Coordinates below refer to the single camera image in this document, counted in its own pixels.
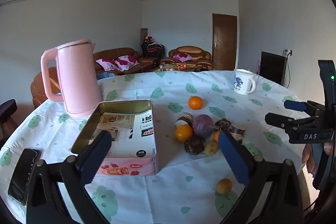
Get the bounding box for pink metal tin box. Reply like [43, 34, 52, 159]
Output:
[71, 99, 159, 177]

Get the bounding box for yellowish green mandarin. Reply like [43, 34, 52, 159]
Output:
[216, 178, 233, 194]

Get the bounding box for white mug with blue print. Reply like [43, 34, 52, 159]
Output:
[233, 69, 256, 95]

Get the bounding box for small yellow fruit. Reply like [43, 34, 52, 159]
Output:
[204, 141, 219, 156]

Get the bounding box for blue plaid cloth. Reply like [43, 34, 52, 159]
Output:
[97, 72, 116, 80]

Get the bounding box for printed paper leaflet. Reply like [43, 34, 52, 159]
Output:
[91, 112, 155, 159]

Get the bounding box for purple passion fruit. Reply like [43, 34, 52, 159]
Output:
[192, 114, 214, 138]

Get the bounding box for long brown leather sofa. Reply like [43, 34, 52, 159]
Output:
[93, 48, 159, 76]

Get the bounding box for black smartphone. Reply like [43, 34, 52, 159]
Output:
[7, 148, 42, 206]

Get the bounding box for black television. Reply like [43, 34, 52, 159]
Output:
[260, 51, 287, 86]

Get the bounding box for orange leather chair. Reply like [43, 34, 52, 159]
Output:
[31, 67, 63, 109]

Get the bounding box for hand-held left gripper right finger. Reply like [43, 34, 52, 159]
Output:
[218, 130, 307, 224]

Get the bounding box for person's right hand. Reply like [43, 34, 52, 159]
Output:
[301, 142, 335, 174]

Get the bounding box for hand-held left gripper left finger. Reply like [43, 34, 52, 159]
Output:
[26, 130, 113, 224]

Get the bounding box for brown wooden door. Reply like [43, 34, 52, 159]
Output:
[212, 13, 237, 71]

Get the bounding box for dark chocolate cake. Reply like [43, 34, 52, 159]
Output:
[184, 137, 205, 155]

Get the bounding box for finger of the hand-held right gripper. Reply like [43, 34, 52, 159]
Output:
[284, 100, 326, 119]
[265, 113, 324, 132]

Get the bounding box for pink electric kettle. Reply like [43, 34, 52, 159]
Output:
[41, 39, 102, 117]

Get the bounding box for wooden coffee table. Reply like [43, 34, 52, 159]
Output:
[152, 63, 200, 72]

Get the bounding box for stacked dark chairs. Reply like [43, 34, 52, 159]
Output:
[142, 42, 165, 59]

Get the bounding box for brown leather armchair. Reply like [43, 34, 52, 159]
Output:
[160, 46, 214, 72]

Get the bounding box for pink floral pillow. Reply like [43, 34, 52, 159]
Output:
[115, 55, 139, 67]
[94, 59, 118, 72]
[173, 53, 193, 62]

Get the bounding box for white tablecloth with green clouds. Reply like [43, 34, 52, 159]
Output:
[0, 70, 310, 224]

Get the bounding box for black chair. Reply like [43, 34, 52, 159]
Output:
[0, 99, 17, 140]

